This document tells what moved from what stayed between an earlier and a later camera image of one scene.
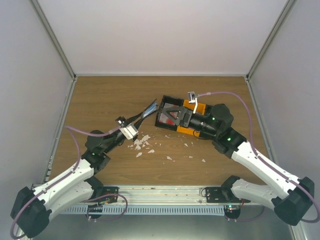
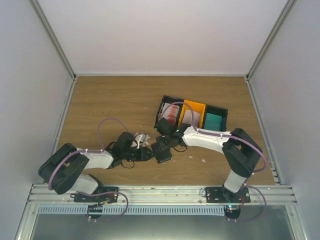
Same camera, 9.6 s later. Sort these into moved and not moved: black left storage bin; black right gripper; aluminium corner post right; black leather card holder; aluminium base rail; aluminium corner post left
Moved: black right gripper; black leather card holder
Not moved: aluminium corner post left; aluminium base rail; black left storage bin; aluminium corner post right
